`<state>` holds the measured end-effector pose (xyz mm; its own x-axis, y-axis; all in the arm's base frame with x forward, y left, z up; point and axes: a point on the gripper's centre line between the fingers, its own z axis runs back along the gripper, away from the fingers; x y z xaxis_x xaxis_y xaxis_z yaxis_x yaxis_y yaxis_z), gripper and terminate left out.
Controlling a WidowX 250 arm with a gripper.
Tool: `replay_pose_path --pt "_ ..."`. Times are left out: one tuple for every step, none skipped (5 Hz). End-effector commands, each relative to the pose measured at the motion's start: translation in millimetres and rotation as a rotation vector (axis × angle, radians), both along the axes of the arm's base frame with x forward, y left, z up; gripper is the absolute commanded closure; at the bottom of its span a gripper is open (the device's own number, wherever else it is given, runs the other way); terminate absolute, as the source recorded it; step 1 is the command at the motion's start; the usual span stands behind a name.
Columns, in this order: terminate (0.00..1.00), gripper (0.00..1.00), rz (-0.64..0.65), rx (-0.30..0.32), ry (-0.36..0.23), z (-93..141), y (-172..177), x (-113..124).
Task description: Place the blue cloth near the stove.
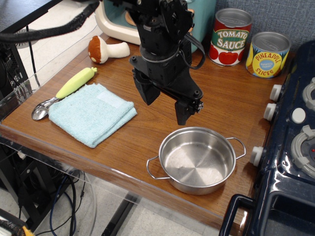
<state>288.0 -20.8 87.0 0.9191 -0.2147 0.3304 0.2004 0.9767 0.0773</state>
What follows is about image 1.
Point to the green handled ice cream scoop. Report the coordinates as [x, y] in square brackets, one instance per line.
[72, 85]

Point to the white stove knob middle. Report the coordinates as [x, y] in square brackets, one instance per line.
[269, 111]

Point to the white stove knob top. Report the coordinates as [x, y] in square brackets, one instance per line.
[275, 92]

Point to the white stove knob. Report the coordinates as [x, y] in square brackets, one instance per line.
[256, 155]
[275, 92]
[269, 111]

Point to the white stove knob bottom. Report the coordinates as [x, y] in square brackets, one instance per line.
[256, 155]

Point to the light blue cloth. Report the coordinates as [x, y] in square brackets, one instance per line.
[92, 114]

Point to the plush brown mushroom toy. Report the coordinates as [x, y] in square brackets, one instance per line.
[99, 51]

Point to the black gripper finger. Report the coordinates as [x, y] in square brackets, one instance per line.
[183, 111]
[148, 92]

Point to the toy microwave teal and cream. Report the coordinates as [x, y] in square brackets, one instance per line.
[118, 22]

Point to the black table frame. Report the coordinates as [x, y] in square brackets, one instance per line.
[33, 185]

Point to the tomato sauce can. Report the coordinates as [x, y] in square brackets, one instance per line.
[229, 37]

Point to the pineapple slices can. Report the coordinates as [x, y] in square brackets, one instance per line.
[267, 54]

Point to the stainless steel pot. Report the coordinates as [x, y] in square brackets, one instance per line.
[197, 161]

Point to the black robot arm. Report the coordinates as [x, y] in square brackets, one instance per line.
[168, 52]

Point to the dark blue toy stove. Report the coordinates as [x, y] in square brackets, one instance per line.
[284, 190]

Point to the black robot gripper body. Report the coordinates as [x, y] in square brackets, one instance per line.
[171, 74]

